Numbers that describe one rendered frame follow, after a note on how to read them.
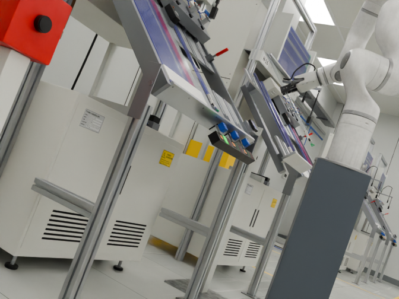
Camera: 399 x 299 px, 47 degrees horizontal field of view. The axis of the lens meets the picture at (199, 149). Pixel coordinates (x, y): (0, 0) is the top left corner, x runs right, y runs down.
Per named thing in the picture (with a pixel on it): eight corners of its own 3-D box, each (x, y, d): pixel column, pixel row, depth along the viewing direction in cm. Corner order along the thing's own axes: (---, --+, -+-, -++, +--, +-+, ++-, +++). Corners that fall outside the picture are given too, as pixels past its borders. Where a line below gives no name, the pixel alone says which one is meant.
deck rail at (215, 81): (241, 150, 194) (254, 142, 192) (240, 149, 193) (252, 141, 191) (182, 29, 224) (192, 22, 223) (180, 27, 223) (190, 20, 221)
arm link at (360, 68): (382, 124, 155) (405, 59, 157) (333, 104, 153) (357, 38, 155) (365, 127, 167) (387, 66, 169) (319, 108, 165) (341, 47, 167)
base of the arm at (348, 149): (363, 180, 167) (379, 133, 168) (373, 177, 148) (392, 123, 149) (312, 162, 170) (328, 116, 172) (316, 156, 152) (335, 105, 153)
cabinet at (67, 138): (135, 274, 204) (185, 145, 208) (6, 274, 144) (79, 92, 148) (41, 222, 237) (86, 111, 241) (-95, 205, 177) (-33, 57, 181)
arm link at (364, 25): (385, 19, 177) (345, 89, 190) (380, 15, 191) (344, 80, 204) (363, 9, 178) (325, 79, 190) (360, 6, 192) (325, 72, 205)
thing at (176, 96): (240, 149, 193) (255, 140, 190) (155, 96, 136) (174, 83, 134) (238, 146, 193) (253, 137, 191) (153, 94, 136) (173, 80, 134)
